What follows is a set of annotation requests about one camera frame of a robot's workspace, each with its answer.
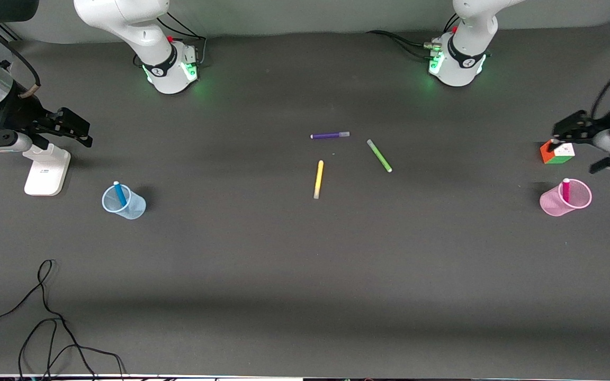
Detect translucent pink plastic cup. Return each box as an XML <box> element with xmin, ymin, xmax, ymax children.
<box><xmin>539</xmin><ymin>178</ymin><xmax>593</xmax><ymax>217</ymax></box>

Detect yellow marker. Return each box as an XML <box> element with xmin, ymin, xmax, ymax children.
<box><xmin>313</xmin><ymin>160</ymin><xmax>325</xmax><ymax>200</ymax></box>

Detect multicoloured puzzle cube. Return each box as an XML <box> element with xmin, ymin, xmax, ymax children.
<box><xmin>540</xmin><ymin>139</ymin><xmax>575</xmax><ymax>165</ymax></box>

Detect translucent blue plastic cup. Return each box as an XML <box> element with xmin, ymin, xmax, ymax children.
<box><xmin>102</xmin><ymin>185</ymin><xmax>147</xmax><ymax>221</ymax></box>

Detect black left arm base cables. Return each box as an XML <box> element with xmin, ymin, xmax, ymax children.
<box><xmin>366</xmin><ymin>13</ymin><xmax>460</xmax><ymax>60</ymax></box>

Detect loose black cable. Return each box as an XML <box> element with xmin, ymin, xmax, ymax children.
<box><xmin>0</xmin><ymin>259</ymin><xmax>127</xmax><ymax>380</ymax></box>

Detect black right arm wrist cable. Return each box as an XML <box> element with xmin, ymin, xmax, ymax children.
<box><xmin>0</xmin><ymin>11</ymin><xmax>42</xmax><ymax>100</ymax></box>

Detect black frame rail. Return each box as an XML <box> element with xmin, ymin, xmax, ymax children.
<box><xmin>0</xmin><ymin>20</ymin><xmax>22</xmax><ymax>44</ymax></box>

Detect black right arm base cables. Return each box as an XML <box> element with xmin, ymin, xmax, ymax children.
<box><xmin>154</xmin><ymin>8</ymin><xmax>209</xmax><ymax>68</ymax></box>

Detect black arm base cables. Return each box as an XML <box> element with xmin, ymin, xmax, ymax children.
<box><xmin>154</xmin><ymin>8</ymin><xmax>209</xmax><ymax>68</ymax></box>
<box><xmin>366</xmin><ymin>13</ymin><xmax>460</xmax><ymax>60</ymax></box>

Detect green marker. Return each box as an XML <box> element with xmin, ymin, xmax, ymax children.
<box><xmin>366</xmin><ymin>139</ymin><xmax>393</xmax><ymax>173</ymax></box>

